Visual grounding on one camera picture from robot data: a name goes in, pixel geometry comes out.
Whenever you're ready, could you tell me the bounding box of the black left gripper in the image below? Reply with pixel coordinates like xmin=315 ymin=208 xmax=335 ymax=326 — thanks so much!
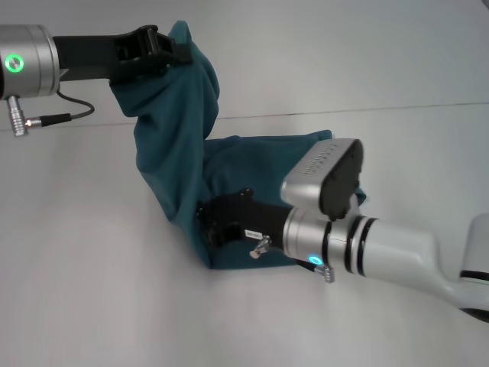
xmin=52 ymin=24 xmax=193 ymax=86

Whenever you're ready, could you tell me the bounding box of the silver camera box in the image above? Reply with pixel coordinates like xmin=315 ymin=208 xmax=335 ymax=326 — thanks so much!
xmin=280 ymin=138 xmax=364 ymax=222

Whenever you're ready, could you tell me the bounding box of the right arm cable with plug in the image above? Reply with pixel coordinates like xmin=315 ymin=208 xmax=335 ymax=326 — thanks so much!
xmin=248 ymin=235 xmax=336 ymax=284

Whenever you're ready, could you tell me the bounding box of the blue t-shirt with pink print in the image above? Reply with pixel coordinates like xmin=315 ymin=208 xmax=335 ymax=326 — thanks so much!
xmin=108 ymin=21 xmax=368 ymax=271

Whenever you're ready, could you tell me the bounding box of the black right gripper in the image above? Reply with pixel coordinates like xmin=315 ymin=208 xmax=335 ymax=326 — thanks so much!
xmin=196 ymin=187 xmax=294 ymax=254

